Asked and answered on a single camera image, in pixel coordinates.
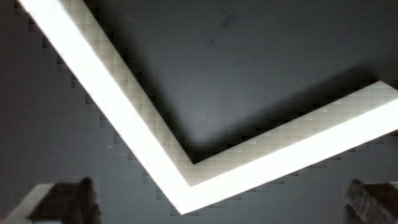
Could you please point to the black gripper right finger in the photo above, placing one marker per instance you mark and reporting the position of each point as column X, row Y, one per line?
column 372, row 203

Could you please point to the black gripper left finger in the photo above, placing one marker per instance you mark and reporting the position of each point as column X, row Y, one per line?
column 59, row 203

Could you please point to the white U-shaped table fence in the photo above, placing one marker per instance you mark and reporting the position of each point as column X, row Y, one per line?
column 347, row 123

